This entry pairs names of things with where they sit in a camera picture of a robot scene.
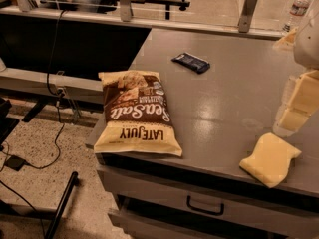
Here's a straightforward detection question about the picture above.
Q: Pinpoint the grey upper drawer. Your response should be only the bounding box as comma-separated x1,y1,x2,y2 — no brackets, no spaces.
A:
98,165,319,239

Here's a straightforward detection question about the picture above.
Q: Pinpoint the grey drawer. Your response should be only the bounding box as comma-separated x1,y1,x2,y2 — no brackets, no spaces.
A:
98,165,319,239
108,199,233,239

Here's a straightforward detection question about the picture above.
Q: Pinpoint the black drawer handle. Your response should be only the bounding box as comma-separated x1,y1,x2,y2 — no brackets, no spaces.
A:
186,195,225,216

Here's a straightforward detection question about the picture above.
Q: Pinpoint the clear plastic water bottle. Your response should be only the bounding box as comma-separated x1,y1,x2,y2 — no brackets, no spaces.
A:
283,0,312,33

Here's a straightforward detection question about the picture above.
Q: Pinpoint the black power cable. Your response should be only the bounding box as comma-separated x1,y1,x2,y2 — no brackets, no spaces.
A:
23,9,67,170

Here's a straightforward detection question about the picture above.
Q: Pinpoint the yellow sponge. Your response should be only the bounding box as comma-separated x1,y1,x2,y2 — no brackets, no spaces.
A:
239,133,302,188

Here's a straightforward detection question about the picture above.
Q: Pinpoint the brown Late July chip bag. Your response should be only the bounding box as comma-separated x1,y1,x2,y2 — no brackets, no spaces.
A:
94,71,182,156

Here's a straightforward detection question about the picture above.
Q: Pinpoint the black power adapter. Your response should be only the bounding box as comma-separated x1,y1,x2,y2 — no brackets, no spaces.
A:
5,155,26,171

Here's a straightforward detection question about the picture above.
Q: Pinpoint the dark blue rxbar wrapper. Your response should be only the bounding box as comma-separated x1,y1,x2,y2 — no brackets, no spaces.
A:
171,53,210,74

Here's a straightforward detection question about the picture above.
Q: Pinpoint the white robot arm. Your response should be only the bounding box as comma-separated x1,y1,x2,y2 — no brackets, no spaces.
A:
273,9,319,137

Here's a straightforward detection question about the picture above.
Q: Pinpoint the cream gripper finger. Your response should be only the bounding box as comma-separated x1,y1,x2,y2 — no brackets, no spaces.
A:
273,28,297,51
273,70,319,137

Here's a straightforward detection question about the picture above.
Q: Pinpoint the grey lower drawer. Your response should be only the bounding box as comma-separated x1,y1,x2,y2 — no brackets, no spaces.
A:
108,199,233,239

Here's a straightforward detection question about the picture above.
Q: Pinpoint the black chair leg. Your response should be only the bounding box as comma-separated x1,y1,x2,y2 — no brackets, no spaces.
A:
45,171,79,239

